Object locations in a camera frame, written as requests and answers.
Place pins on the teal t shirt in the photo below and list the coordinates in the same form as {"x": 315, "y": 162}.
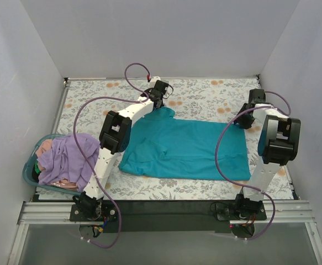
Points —
{"x": 162, "y": 146}

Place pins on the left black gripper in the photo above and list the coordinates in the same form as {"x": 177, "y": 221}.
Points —
{"x": 158, "y": 100}

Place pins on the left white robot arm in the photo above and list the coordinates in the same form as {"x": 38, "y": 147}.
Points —
{"x": 115, "y": 134}

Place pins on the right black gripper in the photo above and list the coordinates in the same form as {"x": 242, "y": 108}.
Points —
{"x": 243, "y": 119}

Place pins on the clear blue plastic basket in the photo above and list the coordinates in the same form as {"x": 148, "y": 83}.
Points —
{"x": 29, "y": 168}

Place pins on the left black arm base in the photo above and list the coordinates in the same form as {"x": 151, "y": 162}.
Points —
{"x": 94, "y": 212}

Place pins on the aluminium frame rail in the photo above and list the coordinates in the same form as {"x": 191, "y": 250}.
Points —
{"x": 31, "y": 213}

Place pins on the lavender t shirt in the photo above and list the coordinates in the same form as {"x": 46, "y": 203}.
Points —
{"x": 68, "y": 164}

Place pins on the pink garment in basket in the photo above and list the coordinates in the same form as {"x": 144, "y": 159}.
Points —
{"x": 45, "y": 146}

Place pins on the floral patterned table mat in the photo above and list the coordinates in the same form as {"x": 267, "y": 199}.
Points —
{"x": 87, "y": 102}

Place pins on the green black garment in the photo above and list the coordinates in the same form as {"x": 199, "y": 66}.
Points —
{"x": 36, "y": 169}

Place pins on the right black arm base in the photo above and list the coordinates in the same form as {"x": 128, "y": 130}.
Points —
{"x": 241, "y": 225}

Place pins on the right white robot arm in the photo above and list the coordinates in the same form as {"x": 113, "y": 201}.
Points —
{"x": 277, "y": 145}

